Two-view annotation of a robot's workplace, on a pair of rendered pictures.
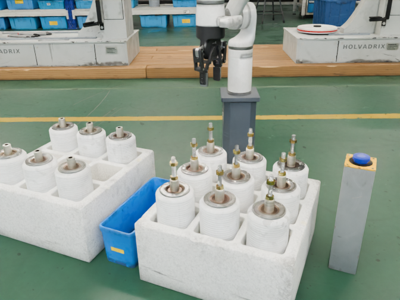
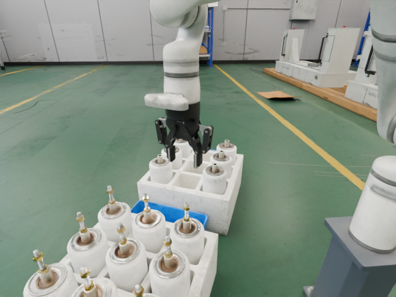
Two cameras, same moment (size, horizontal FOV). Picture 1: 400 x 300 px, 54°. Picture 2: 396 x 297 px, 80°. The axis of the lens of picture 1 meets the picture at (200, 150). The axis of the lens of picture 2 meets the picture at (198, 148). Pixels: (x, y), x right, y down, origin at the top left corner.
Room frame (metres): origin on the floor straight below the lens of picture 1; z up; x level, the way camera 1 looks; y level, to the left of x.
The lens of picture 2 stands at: (1.03, -0.52, 0.74)
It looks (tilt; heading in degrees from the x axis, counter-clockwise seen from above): 26 degrees down; 84
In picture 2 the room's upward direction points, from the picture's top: straight up
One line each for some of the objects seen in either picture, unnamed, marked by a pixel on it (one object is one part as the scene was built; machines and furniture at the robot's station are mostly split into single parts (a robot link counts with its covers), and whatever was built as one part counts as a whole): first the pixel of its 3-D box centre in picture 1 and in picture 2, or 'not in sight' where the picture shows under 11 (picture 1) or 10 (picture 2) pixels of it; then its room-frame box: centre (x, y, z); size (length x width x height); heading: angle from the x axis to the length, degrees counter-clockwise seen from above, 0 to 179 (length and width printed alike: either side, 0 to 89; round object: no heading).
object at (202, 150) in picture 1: (210, 150); (187, 227); (1.05, -0.03, 0.25); 0.08 x 0.08 x 0.01
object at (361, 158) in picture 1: (361, 159); not in sight; (0.84, -0.39, 0.32); 0.04 x 0.04 x 0.02
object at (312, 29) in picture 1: (316, 28); not in sight; (3.17, -0.93, 0.29); 0.30 x 0.30 x 0.06
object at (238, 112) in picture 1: (238, 128); (352, 278); (1.48, -0.16, 0.15); 0.15 x 0.15 x 0.30; 89
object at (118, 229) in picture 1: (144, 219); (167, 227); (0.99, 0.17, 0.06); 0.30 x 0.11 x 0.12; 156
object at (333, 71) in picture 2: not in sight; (313, 53); (3.28, 3.28, 0.45); 1.61 x 0.57 x 0.74; 89
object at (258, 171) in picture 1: (248, 185); (171, 288); (1.00, -0.14, 0.16); 0.10 x 0.10 x 0.18
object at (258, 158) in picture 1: (249, 157); (169, 263); (1.00, -0.14, 0.25); 0.08 x 0.08 x 0.01
